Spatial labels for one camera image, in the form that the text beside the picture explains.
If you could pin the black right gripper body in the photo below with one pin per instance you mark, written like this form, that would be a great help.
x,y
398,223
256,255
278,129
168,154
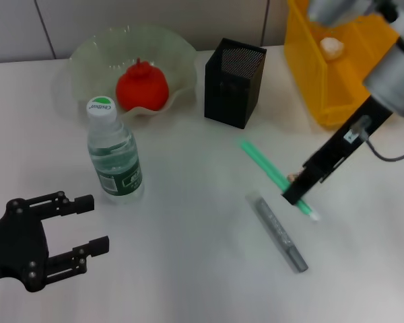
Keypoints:
x,y
350,141

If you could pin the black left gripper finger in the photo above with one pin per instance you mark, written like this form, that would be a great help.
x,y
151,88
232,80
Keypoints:
x,y
87,249
77,203

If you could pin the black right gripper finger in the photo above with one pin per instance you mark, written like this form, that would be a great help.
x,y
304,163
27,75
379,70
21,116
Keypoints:
x,y
299,188

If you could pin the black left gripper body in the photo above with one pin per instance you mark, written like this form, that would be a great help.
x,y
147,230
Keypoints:
x,y
17,245

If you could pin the beige eraser with barcode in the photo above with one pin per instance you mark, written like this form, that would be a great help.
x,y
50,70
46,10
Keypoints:
x,y
294,176

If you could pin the mint green pen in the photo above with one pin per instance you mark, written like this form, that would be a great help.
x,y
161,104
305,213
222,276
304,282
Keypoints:
x,y
262,161

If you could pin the grey marker pen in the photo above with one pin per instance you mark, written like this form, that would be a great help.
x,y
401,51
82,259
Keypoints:
x,y
276,228

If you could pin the clear bottle with green label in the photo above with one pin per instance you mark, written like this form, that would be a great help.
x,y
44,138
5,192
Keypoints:
x,y
116,161

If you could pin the white paper ball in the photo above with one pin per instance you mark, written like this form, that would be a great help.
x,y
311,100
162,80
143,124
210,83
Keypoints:
x,y
331,48

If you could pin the red-orange toy orange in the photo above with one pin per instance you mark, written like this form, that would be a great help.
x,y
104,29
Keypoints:
x,y
143,89

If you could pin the black mesh pen holder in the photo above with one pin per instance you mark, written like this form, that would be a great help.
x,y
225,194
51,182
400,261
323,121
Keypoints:
x,y
229,97

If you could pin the translucent wavy glass fruit bowl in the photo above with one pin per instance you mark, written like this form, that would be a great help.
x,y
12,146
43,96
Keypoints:
x,y
175,57

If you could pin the yellow plastic bin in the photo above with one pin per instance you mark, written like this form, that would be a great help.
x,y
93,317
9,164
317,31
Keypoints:
x,y
343,87

